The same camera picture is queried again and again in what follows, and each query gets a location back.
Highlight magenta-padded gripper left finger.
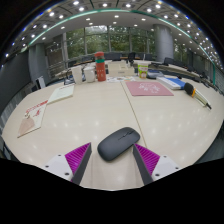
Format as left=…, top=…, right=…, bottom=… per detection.
left=43, top=142, right=93, bottom=186

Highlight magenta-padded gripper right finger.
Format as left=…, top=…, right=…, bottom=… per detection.
left=132, top=143, right=182, bottom=186

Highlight dark grey computer mouse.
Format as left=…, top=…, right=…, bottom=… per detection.
left=96, top=126, right=142, bottom=163

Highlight pink printed mouse pad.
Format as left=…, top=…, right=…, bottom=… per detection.
left=125, top=80, right=175, bottom=97

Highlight red and white leaflet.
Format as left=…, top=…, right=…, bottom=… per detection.
left=17, top=99, right=50, bottom=139

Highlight white booklet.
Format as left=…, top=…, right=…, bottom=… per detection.
left=47, top=83, right=76, bottom=105

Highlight blue and white book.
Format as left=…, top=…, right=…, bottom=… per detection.
left=155, top=76, right=187, bottom=91

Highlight black handheld microphone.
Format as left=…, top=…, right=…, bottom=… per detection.
left=183, top=82, right=213, bottom=111

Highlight tall white plastic cup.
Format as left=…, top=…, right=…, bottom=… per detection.
left=70, top=65, right=84, bottom=85

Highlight white lidded cup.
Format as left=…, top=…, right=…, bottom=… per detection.
left=83, top=66, right=97, bottom=84

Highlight dark conference microphone unit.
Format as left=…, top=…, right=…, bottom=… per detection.
left=146, top=69, right=165, bottom=80

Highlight green printed paper cup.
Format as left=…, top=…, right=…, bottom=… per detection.
left=137, top=61, right=150, bottom=80

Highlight red bottle with green band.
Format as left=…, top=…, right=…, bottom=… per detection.
left=94, top=51, right=108, bottom=83

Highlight long curved conference desk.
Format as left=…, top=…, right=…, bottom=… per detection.
left=133, top=59, right=223, bottom=95

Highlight dark office chairs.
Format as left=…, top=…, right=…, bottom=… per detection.
left=68, top=50, right=216, bottom=86

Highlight ceiling lights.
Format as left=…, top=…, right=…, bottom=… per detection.
left=3, top=0, right=222, bottom=69

